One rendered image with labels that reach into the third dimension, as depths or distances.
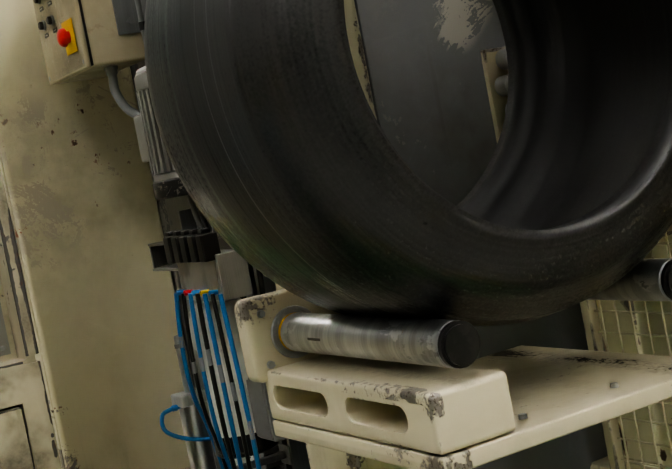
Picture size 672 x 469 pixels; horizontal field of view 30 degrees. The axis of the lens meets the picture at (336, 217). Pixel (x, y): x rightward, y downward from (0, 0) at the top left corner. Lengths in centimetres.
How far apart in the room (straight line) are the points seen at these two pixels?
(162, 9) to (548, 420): 55
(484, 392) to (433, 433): 6
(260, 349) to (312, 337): 9
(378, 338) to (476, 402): 13
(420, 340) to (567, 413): 17
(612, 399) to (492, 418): 15
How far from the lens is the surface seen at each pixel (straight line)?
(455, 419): 117
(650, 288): 135
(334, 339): 133
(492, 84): 181
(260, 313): 144
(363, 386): 126
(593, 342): 177
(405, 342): 121
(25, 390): 175
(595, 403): 128
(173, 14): 123
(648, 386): 132
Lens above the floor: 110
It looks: 3 degrees down
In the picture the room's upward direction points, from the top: 11 degrees counter-clockwise
